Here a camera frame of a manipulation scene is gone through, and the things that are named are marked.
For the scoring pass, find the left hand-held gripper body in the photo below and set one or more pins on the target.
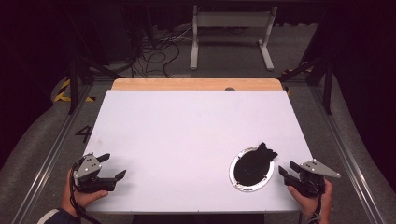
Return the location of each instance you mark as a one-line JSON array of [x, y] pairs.
[[88, 169]]

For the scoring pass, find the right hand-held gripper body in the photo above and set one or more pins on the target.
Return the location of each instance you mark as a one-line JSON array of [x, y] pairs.
[[311, 177]]

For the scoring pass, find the oval metal plate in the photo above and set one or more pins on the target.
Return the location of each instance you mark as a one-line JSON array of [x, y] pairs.
[[246, 186]]

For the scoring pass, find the person's left hand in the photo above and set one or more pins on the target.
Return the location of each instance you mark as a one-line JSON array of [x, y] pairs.
[[83, 196]]

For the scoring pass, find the person's right hand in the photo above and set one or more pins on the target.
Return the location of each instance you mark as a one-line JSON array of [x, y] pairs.
[[311, 205]]

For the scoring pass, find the white table board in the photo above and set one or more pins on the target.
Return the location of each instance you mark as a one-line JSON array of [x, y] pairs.
[[186, 140]]

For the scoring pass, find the wooden table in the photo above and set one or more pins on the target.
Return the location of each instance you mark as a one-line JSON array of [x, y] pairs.
[[193, 84]]

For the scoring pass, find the white metal stand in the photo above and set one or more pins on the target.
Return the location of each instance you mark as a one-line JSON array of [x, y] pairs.
[[232, 20]]

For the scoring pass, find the aluminium floor rail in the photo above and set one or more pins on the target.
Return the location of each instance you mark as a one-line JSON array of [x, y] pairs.
[[49, 161], [348, 161]]

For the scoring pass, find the black metal frame stand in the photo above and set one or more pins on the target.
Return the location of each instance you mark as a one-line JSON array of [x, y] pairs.
[[323, 74], [74, 77]]

